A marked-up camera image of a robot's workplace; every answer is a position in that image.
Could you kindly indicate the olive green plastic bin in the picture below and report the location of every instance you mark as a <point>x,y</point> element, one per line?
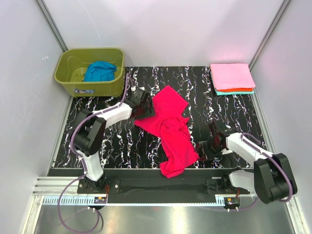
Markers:
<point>72,67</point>

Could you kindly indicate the folded pink t shirt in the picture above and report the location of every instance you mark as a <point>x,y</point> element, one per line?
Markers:
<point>231,76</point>

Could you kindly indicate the aluminium frame rail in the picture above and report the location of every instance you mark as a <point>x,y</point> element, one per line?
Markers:
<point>51,185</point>

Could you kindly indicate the magenta t shirt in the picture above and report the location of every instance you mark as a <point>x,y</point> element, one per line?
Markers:
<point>170,126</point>

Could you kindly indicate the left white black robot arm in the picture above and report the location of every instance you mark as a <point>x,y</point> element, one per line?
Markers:
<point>88,134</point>

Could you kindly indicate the folded light teal t shirt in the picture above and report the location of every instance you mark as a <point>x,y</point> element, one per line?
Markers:
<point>229,93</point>

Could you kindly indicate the teal blue t shirt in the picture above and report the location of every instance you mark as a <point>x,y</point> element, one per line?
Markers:
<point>100,71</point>

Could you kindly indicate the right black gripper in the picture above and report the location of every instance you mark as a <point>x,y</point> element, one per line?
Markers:
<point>207,155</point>

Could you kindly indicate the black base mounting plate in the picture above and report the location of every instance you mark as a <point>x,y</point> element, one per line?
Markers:
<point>195,186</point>

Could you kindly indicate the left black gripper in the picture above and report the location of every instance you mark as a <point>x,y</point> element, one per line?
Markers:
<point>149,112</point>

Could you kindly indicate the white slotted cable duct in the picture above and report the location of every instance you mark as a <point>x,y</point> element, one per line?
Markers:
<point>75,200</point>

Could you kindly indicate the folded orange t shirt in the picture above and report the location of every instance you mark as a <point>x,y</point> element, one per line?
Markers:
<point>237,90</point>

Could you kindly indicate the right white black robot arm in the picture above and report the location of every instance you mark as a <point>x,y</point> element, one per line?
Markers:
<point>263,165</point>

